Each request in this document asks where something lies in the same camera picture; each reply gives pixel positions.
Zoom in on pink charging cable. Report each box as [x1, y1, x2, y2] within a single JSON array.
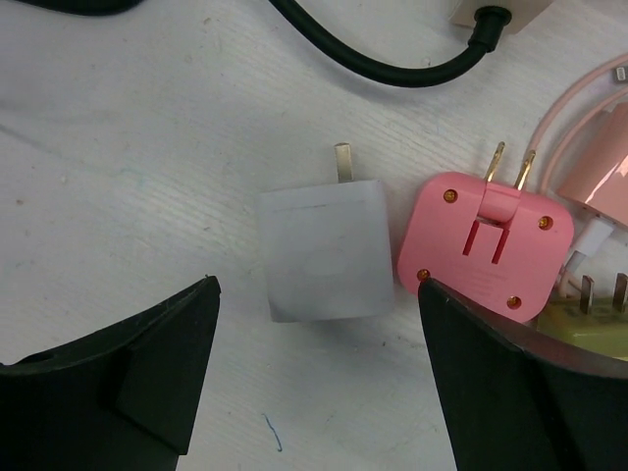
[[532, 51, 628, 300]]

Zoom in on pink square plug charger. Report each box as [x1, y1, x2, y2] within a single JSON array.
[[396, 143, 574, 324]]

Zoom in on cream power strip red buttons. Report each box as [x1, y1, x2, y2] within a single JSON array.
[[449, 0, 553, 34]]

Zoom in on yellow plug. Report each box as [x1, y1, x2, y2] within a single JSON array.
[[537, 273, 627, 361]]

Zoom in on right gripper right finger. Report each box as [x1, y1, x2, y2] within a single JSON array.
[[418, 279, 627, 470]]

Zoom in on small peach plug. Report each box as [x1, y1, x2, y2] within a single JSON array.
[[558, 102, 627, 227]]

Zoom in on black power cable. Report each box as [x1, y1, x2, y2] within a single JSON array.
[[73, 0, 514, 89]]

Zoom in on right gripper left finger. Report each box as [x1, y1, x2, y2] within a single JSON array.
[[1, 277, 221, 470]]

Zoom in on white plug charger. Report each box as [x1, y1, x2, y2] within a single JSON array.
[[257, 142, 394, 323]]

